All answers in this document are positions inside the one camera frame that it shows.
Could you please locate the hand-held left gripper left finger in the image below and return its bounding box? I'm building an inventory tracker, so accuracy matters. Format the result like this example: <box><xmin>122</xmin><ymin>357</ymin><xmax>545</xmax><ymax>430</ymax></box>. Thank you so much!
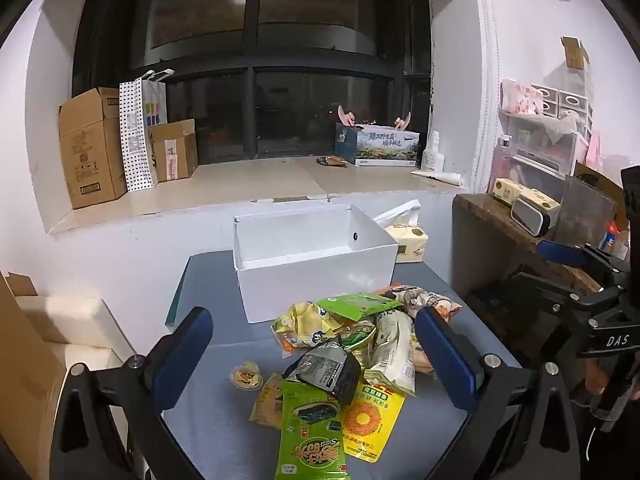
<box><xmin>50</xmin><ymin>306</ymin><xmax>215</xmax><ymax>480</ymax></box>

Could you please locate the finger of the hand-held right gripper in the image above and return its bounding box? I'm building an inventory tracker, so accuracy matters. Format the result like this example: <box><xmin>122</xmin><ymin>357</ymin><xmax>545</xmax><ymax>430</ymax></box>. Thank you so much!
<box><xmin>509</xmin><ymin>271</ymin><xmax>607</xmax><ymax>313</ymax></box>
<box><xmin>536</xmin><ymin>240</ymin><xmax>632</xmax><ymax>273</ymax></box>

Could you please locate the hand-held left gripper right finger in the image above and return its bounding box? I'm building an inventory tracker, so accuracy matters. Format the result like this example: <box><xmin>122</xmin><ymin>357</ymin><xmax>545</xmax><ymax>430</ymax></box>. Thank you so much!
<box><xmin>414</xmin><ymin>306</ymin><xmax>583</xmax><ymax>480</ymax></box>

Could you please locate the cream white snack packet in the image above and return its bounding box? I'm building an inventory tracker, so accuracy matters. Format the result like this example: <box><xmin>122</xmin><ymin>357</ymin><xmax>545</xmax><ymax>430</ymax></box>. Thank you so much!
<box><xmin>363</xmin><ymin>310</ymin><xmax>417</xmax><ymax>397</ymax></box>

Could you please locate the cartoon print snack packet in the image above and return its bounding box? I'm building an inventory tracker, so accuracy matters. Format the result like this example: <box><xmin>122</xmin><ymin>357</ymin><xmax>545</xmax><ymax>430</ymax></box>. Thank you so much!
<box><xmin>375</xmin><ymin>284</ymin><xmax>463</xmax><ymax>322</ymax></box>

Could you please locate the small round yellow jelly cup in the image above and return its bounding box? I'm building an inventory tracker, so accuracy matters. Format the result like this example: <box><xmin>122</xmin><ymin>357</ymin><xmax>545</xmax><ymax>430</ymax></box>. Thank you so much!
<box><xmin>230</xmin><ymin>362</ymin><xmax>264</xmax><ymax>391</ymax></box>

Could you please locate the dark green snack packet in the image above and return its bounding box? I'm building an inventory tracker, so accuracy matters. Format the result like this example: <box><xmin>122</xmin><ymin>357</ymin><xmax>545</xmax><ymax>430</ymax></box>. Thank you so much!
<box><xmin>340</xmin><ymin>321</ymin><xmax>377</xmax><ymax>351</ymax></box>

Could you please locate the yellow sunflower print packet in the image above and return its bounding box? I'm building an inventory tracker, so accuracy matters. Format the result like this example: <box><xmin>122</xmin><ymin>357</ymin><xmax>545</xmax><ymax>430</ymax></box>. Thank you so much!
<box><xmin>341</xmin><ymin>381</ymin><xmax>407</xmax><ymax>463</ymax></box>

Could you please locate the orange yellow snack packet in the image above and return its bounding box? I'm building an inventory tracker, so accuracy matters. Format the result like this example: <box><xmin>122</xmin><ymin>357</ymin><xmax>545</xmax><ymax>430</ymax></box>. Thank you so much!
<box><xmin>249</xmin><ymin>372</ymin><xmax>286</xmax><ymax>431</ymax></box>

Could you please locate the light green snack packet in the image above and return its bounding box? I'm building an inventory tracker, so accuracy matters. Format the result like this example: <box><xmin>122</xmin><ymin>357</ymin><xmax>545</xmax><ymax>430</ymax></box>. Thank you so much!
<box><xmin>315</xmin><ymin>291</ymin><xmax>403</xmax><ymax>322</ymax></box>

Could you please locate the black seaweed packet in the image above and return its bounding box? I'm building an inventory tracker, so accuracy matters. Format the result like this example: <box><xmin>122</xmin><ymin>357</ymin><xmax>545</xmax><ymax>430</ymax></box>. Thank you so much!
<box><xmin>282</xmin><ymin>341</ymin><xmax>362</xmax><ymax>406</ymax></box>

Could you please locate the pale yellow snack packet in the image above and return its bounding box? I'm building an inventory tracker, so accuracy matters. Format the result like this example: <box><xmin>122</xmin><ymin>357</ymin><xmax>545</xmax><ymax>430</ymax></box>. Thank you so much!
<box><xmin>271</xmin><ymin>301</ymin><xmax>346</xmax><ymax>358</ymax></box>

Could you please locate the white cardboard box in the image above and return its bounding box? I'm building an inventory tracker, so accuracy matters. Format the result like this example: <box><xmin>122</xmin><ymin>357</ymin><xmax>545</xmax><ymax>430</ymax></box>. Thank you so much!
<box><xmin>232</xmin><ymin>203</ymin><xmax>399</xmax><ymax>324</ymax></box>

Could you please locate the large green seaweed snack packet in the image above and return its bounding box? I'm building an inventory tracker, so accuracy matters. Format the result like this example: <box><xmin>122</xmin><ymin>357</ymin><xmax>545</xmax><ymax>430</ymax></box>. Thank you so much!
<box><xmin>274</xmin><ymin>381</ymin><xmax>348</xmax><ymax>480</ymax></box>

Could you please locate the person's right hand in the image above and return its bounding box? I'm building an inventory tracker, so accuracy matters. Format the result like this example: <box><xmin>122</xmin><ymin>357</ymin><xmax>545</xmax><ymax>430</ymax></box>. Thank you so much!
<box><xmin>585</xmin><ymin>359</ymin><xmax>615</xmax><ymax>397</ymax></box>

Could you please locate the clear plastic sheet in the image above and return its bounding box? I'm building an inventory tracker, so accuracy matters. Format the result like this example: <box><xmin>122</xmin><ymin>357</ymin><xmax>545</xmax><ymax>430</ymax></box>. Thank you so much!
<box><xmin>555</xmin><ymin>175</ymin><xmax>618</xmax><ymax>248</ymax></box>

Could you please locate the small yellow box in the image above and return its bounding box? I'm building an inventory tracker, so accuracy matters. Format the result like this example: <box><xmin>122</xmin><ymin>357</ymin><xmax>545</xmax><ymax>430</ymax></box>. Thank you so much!
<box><xmin>520</xmin><ymin>188</ymin><xmax>561</xmax><ymax>211</ymax></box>
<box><xmin>492</xmin><ymin>178</ymin><xmax>531</xmax><ymax>206</ymax></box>

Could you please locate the dark wooden cabinet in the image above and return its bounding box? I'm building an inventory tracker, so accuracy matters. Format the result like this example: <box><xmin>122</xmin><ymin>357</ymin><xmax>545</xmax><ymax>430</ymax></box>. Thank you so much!
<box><xmin>452</xmin><ymin>193</ymin><xmax>601</xmax><ymax>356</ymax></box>

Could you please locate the yellow tissue pack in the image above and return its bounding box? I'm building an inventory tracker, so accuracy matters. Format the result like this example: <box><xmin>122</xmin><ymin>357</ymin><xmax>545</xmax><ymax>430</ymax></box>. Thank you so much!
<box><xmin>385</xmin><ymin>225</ymin><xmax>430</xmax><ymax>264</ymax></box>

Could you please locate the clear plastic drawer organizer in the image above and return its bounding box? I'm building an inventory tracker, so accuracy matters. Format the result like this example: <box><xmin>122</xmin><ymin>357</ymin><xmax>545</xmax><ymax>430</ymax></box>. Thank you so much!
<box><xmin>500</xmin><ymin>80</ymin><xmax>596</xmax><ymax>196</ymax></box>

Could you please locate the white plastic bag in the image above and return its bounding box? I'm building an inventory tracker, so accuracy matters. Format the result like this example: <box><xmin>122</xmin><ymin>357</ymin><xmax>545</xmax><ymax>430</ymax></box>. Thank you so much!
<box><xmin>372</xmin><ymin>199</ymin><xmax>422</xmax><ymax>228</ymax></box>

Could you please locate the flat brown cardboard sheet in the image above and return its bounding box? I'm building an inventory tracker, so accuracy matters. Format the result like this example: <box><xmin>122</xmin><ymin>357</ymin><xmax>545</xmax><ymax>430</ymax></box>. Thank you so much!
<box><xmin>0</xmin><ymin>272</ymin><xmax>66</xmax><ymax>476</ymax></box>

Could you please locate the pink floral cloth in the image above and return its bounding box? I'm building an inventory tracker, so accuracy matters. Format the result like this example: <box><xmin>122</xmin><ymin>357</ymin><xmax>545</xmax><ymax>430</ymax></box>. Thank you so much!
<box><xmin>501</xmin><ymin>79</ymin><xmax>546</xmax><ymax>115</ymax></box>

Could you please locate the white plastic bottle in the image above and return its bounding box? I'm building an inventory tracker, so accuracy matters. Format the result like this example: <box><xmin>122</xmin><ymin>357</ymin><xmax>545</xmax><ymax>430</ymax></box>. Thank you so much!
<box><xmin>421</xmin><ymin>131</ymin><xmax>445</xmax><ymax>172</ymax></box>

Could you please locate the printed brown cardboard flap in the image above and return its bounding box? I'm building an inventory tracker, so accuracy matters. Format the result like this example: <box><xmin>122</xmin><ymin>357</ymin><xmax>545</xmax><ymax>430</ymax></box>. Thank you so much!
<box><xmin>2</xmin><ymin>271</ymin><xmax>38</xmax><ymax>297</ymax></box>

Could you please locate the small cardboard piece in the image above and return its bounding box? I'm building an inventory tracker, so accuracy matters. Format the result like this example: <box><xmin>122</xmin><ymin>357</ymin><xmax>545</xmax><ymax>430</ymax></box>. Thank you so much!
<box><xmin>561</xmin><ymin>36</ymin><xmax>591</xmax><ymax>70</ymax></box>

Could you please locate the landscape print tissue box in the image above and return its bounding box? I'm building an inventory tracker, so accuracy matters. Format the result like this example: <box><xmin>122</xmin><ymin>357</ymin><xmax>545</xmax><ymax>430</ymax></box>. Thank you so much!
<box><xmin>334</xmin><ymin>122</ymin><xmax>421</xmax><ymax>166</ymax></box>

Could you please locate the small brown cardboard box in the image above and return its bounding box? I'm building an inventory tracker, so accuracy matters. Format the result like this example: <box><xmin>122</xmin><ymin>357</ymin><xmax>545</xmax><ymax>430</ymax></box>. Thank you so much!
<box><xmin>148</xmin><ymin>119</ymin><xmax>199</xmax><ymax>182</ymax></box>

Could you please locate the dotted white paper bag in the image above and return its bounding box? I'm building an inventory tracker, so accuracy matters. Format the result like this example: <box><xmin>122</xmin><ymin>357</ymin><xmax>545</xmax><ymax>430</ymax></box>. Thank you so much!
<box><xmin>118</xmin><ymin>79</ymin><xmax>160</xmax><ymax>193</ymax></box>

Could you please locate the large brown cardboard box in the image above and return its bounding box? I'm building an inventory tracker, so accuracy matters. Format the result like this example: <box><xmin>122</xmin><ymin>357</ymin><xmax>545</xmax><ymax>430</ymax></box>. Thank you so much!
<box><xmin>57</xmin><ymin>86</ymin><xmax>128</xmax><ymax>210</ymax></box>

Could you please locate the white bag with coloured squares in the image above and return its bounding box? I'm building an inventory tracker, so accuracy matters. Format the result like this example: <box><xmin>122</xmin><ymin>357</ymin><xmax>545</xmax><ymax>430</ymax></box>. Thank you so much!
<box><xmin>141</xmin><ymin>68</ymin><xmax>176</xmax><ymax>128</ymax></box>

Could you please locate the dark framed window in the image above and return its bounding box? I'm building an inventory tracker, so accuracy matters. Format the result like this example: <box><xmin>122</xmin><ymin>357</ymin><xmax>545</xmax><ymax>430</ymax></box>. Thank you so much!
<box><xmin>72</xmin><ymin>0</ymin><xmax>433</xmax><ymax>166</ymax></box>

